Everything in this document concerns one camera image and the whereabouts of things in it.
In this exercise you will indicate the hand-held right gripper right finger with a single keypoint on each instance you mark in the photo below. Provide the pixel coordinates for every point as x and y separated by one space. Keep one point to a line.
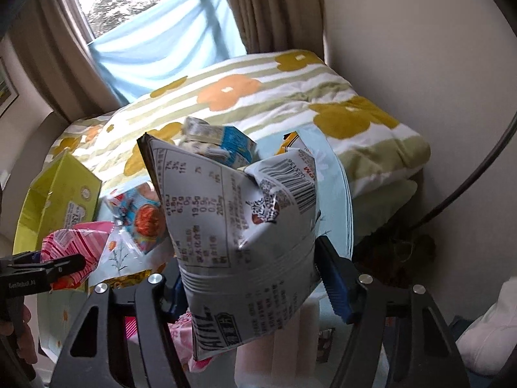
335 283

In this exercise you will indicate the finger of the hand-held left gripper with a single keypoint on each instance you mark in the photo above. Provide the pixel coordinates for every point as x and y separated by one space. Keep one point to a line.
66 266

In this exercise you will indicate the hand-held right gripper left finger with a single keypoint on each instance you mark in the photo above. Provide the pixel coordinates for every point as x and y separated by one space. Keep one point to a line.
174 291

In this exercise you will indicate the pink striped snack packet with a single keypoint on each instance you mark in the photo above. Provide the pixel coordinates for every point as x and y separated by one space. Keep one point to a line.
76 238

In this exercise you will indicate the silver printed snack bag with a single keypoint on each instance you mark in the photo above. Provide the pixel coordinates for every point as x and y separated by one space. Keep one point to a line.
226 230

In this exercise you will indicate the green cardboard box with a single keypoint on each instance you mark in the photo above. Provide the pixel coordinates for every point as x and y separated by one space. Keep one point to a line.
52 186

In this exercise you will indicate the person's left hand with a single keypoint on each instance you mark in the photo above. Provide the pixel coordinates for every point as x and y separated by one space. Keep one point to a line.
27 339

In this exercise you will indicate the dark brown furry thing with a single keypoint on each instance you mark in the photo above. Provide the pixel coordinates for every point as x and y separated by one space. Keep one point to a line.
387 250

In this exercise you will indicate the blue orange snack packet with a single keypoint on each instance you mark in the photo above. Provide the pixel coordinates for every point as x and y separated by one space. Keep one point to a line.
141 214

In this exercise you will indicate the light blue daisy sheet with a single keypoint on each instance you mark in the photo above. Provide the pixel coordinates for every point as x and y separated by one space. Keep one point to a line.
333 194

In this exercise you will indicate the pale green bedding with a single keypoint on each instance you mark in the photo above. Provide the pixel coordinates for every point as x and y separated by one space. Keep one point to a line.
383 206

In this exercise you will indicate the beige headboard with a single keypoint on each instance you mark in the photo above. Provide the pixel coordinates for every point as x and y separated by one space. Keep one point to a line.
32 141

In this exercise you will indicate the orange chiffon cake packet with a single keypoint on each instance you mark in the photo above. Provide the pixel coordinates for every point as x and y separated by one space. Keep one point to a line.
290 142

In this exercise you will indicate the blue white snack packet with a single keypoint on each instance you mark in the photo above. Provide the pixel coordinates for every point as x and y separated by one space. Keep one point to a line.
230 139

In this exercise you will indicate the white fluffy cloth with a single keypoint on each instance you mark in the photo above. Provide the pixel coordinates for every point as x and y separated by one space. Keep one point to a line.
492 331

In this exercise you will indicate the floral striped quilt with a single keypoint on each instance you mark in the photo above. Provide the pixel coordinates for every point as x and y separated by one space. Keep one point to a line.
282 101

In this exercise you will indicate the beige curtain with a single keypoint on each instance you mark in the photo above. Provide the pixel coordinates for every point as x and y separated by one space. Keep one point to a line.
60 48
274 8

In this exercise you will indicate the light blue window cloth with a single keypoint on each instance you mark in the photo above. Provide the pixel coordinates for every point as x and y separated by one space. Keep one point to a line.
161 48

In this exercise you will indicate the framed wall poster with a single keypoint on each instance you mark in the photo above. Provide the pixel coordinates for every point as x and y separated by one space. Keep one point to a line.
5 89

